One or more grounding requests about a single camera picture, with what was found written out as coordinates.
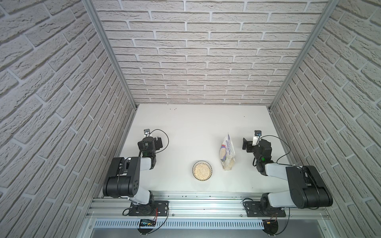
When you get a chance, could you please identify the white oats bag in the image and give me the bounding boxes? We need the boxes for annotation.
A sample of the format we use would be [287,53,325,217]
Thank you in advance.
[219,134,236,171]

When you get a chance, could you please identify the patterned white breakfast bowl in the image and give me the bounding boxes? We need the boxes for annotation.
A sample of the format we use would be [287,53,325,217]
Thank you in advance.
[191,160,213,181]

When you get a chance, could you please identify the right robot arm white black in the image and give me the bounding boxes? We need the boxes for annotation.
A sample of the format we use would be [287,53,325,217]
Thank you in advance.
[242,138,333,217]

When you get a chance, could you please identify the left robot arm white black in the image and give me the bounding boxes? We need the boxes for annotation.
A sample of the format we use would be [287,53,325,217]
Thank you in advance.
[102,136,163,215]

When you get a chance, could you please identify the oats in bowl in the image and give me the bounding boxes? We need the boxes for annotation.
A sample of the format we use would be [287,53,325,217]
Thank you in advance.
[193,162,212,180]

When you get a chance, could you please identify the green circuit board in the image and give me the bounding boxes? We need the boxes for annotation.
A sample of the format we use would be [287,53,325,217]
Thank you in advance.
[139,219,157,227]

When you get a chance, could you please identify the black round connector box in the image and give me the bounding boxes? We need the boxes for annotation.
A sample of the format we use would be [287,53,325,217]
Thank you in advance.
[263,220,279,236]

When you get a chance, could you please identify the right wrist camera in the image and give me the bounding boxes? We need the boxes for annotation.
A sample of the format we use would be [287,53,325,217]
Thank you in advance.
[252,130,262,146]

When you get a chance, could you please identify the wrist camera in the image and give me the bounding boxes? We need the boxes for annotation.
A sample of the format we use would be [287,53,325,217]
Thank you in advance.
[252,130,262,146]
[144,129,151,137]

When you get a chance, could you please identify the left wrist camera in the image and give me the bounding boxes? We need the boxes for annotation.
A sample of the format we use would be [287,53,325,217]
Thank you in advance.
[144,129,151,137]

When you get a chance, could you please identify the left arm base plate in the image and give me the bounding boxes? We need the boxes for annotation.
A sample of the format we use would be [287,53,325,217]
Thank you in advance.
[123,200,169,217]

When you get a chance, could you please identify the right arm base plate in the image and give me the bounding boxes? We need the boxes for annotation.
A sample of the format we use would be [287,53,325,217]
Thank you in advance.
[243,201,286,218]

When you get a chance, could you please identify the aluminium mounting rail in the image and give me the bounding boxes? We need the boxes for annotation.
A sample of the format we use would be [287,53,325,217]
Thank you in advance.
[86,190,328,220]

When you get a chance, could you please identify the white slotted cable duct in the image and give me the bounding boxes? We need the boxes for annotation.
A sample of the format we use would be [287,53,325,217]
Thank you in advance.
[93,219,264,230]

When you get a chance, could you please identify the left aluminium corner post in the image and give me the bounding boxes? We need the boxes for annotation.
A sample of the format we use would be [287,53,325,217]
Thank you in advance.
[82,0,137,111]

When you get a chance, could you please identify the aluminium corner post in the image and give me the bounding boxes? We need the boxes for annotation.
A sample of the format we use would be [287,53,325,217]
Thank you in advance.
[82,0,137,111]
[268,0,339,114]

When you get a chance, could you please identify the right aluminium corner post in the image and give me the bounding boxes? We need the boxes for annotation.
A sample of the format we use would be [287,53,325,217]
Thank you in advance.
[268,0,339,114]

